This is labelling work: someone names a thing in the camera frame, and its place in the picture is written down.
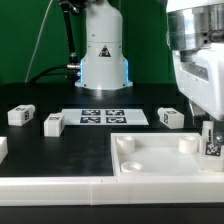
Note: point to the white square tabletop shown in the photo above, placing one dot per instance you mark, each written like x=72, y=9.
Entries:
x=163, y=154

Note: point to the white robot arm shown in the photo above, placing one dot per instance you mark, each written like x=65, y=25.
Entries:
x=195, y=35

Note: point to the white sheet with AprilTags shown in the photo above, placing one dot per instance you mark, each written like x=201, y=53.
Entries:
x=104, y=117

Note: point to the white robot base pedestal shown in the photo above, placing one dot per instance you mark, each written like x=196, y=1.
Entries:
x=103, y=67

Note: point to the white obstacle fence wall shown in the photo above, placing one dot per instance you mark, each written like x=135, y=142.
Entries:
x=40, y=191

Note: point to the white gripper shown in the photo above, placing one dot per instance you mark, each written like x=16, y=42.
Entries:
x=202, y=82

